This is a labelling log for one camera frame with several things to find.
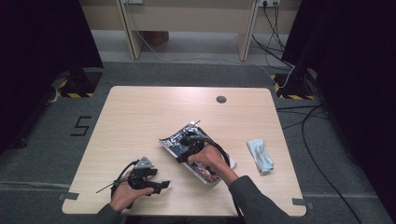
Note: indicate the dark curtain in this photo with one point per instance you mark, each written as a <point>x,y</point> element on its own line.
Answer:
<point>358,77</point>
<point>37,62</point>

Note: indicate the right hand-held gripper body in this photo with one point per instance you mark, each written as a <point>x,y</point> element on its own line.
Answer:
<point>193,140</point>

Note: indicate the brown cardboard box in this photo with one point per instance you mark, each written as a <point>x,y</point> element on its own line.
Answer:
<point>157,37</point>

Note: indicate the black stand base striped tape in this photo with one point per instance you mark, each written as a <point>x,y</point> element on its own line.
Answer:
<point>79,84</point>
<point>294,87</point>

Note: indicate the grey floor tape piece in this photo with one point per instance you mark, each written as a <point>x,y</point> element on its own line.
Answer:
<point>303,202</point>
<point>70,196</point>

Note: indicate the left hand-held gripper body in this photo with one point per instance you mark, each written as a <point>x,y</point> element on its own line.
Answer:
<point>138,179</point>

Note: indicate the dark illustrated magazine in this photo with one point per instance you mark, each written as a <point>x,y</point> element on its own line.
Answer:
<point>171,143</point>

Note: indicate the white wall power outlet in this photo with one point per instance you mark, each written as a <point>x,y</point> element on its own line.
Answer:
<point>269,2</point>

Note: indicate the person's right hand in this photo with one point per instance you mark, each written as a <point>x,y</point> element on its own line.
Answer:
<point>211,160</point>

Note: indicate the person's left hand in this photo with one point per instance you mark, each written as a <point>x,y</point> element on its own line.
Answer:
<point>124,196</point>

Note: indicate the light blue cloth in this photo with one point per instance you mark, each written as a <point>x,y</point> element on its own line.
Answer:
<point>261,155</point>

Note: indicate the beige desk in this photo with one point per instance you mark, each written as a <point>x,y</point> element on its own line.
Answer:
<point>186,15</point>

